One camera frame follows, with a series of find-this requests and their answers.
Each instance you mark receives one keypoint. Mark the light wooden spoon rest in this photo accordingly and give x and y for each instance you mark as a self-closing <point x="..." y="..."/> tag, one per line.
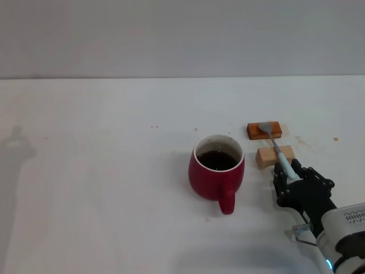
<point x="265" y="160"/>

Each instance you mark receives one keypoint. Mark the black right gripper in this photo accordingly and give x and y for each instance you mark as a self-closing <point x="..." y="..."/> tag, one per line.
<point x="308" y="197"/>

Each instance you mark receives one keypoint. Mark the red ceramic coffee cup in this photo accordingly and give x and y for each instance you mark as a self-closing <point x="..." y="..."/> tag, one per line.
<point x="208" y="182"/>

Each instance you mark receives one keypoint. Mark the dark orange wooden block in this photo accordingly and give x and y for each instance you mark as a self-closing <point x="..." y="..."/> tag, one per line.
<point x="253" y="132"/>

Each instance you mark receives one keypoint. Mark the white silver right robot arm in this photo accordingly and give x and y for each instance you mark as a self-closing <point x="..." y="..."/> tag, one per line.
<point x="345" y="228"/>

